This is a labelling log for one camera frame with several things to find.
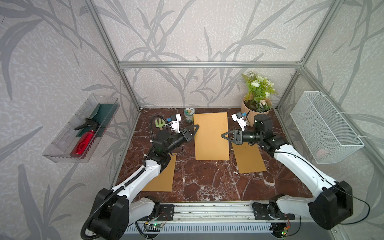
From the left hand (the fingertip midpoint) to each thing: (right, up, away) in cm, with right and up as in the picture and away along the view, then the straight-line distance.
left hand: (199, 129), depth 72 cm
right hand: (+11, -3, 0) cm, 12 cm away
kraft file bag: (+5, -8, 0) cm, 9 cm away
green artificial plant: (+37, +23, +20) cm, 48 cm away
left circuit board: (-22, -48, 0) cm, 52 cm away
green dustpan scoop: (-50, +7, +4) cm, 51 cm away
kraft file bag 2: (+31, -20, +22) cm, 43 cm away
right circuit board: (+41, -49, -1) cm, 64 cm away
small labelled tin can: (-8, +10, +36) cm, 38 cm away
